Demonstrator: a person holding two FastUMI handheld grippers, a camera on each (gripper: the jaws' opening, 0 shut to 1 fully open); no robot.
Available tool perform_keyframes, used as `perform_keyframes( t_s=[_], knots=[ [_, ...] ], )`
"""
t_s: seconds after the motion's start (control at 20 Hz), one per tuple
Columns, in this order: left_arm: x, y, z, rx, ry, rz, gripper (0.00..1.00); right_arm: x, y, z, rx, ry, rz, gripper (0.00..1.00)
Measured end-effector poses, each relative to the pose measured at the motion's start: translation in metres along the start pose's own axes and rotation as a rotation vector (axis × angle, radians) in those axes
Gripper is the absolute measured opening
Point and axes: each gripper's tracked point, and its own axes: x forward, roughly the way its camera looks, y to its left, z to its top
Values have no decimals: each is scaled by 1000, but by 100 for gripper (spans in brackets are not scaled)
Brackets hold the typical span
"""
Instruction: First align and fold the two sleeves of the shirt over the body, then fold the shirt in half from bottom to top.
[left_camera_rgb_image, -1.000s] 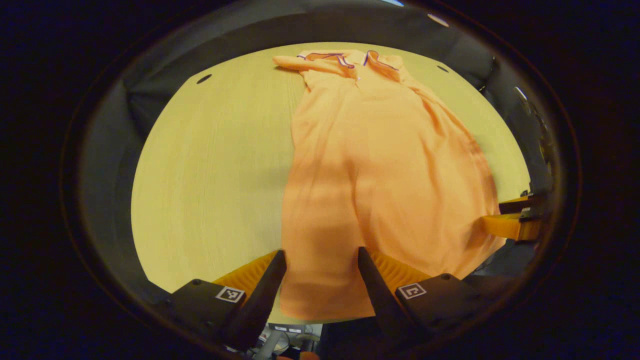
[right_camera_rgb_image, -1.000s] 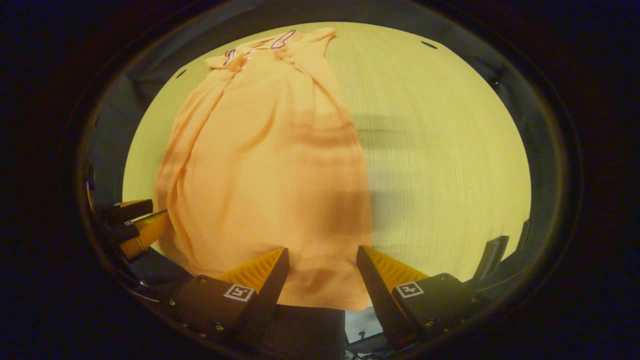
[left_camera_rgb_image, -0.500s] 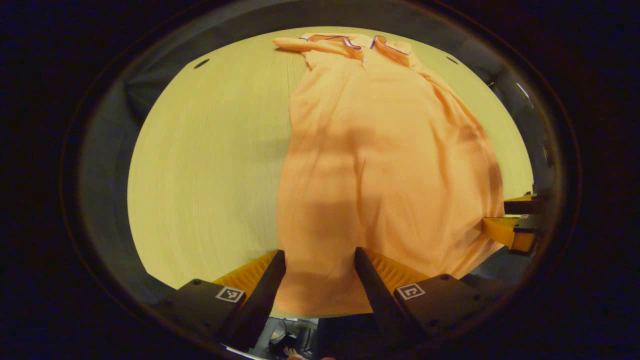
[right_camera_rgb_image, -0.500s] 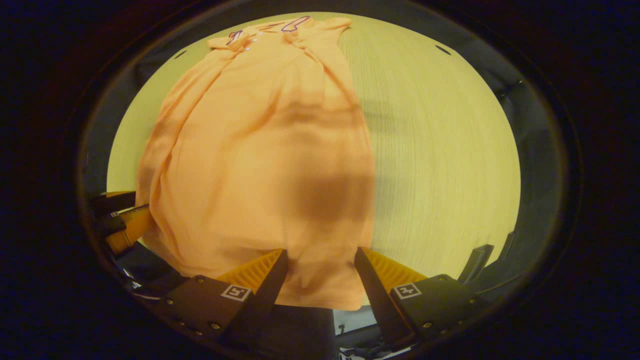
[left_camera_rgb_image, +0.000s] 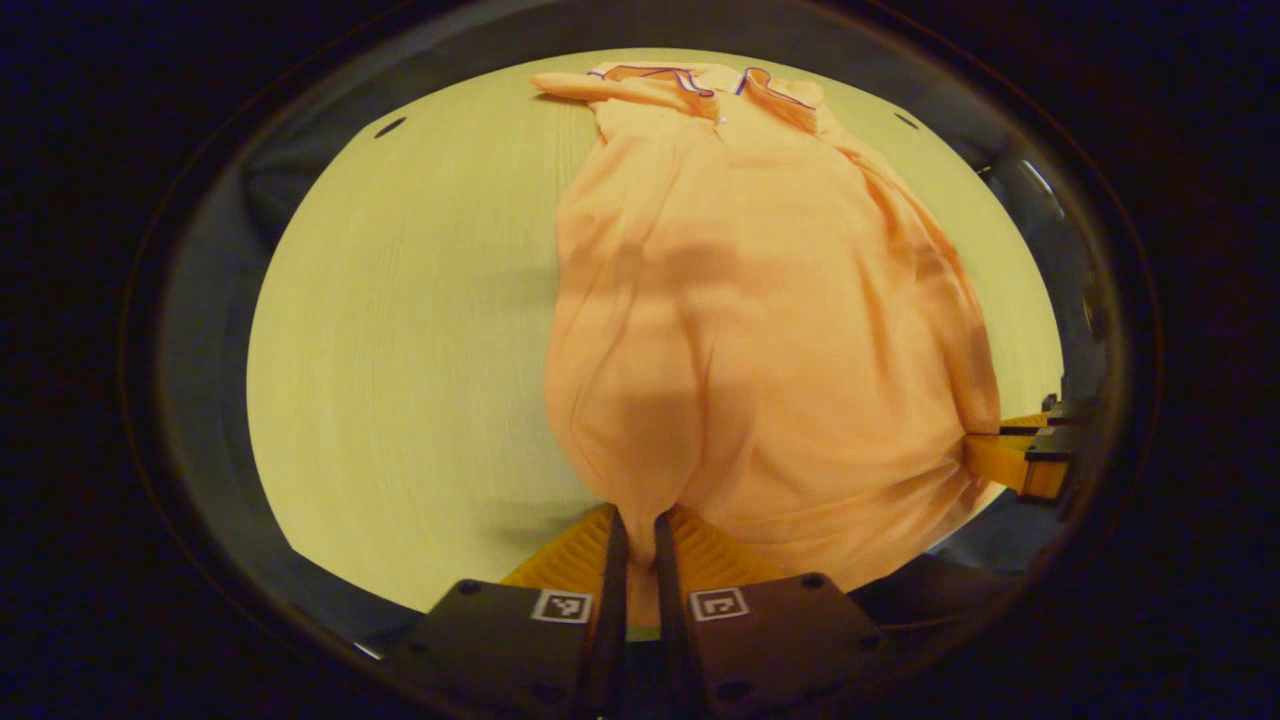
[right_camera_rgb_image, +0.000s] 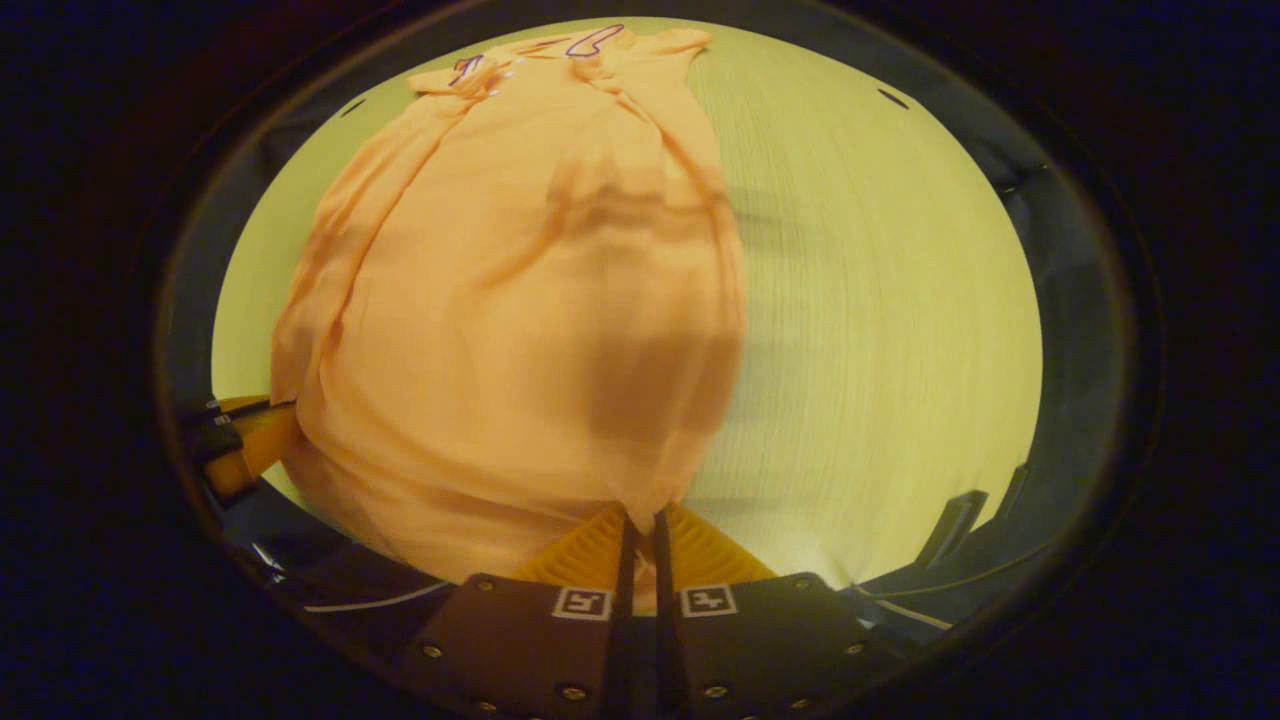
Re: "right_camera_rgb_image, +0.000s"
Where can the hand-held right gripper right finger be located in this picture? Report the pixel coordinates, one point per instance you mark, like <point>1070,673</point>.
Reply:
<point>665,620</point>

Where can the orange collared T-shirt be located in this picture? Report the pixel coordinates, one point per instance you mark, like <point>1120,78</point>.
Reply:
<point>520,300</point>

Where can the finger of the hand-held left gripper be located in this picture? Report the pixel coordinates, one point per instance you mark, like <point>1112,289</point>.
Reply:
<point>235,404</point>
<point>255,445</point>

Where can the dark frame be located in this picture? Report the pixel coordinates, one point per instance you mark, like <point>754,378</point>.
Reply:
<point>972,497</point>

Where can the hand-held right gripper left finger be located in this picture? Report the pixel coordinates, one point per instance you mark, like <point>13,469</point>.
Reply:
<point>625,620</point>

